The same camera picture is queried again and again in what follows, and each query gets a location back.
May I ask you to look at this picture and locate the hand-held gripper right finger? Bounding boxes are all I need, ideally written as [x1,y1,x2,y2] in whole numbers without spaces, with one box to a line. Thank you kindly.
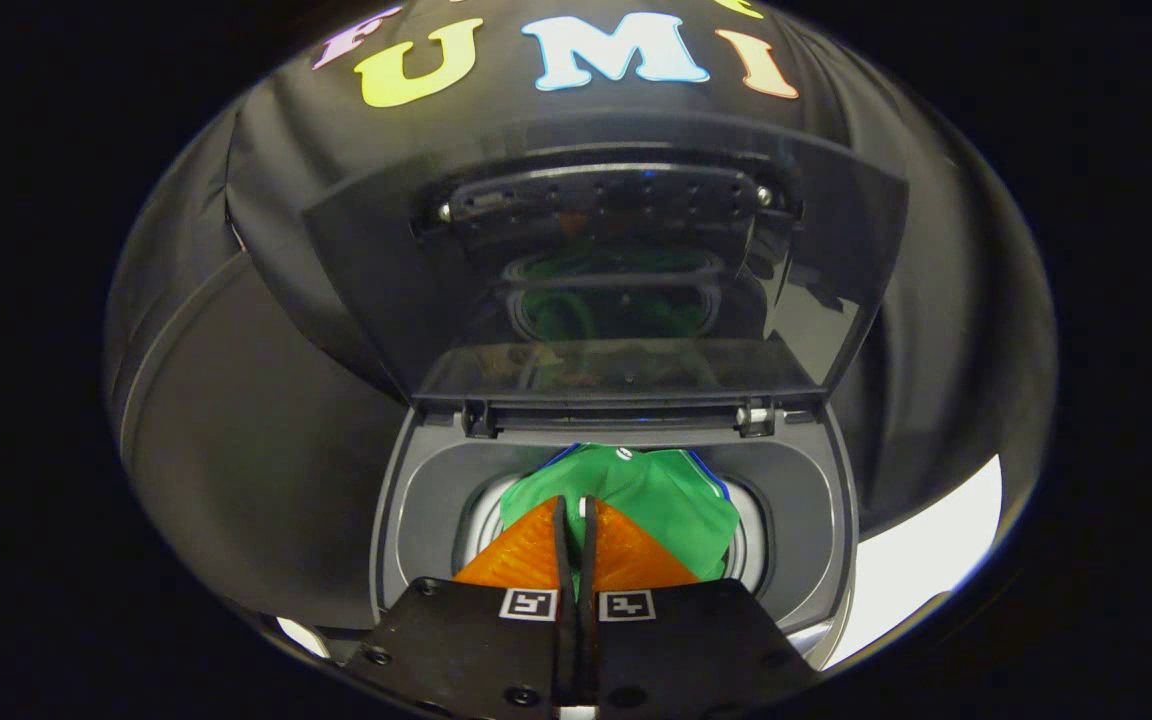
[576,495,822,720]

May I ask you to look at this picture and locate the green polo shirt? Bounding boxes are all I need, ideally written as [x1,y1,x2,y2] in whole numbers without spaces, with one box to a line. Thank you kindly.
[499,443,740,591]

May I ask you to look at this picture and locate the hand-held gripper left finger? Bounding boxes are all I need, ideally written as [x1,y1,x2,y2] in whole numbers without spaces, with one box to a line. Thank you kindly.
[344,495,577,720]

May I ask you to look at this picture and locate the dark washing machine lid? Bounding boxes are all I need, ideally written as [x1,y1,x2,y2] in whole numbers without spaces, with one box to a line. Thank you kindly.
[301,112,910,409]

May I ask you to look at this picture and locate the grey washing machine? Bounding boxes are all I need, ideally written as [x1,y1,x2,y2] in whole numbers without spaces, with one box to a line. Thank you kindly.
[368,400,859,671]

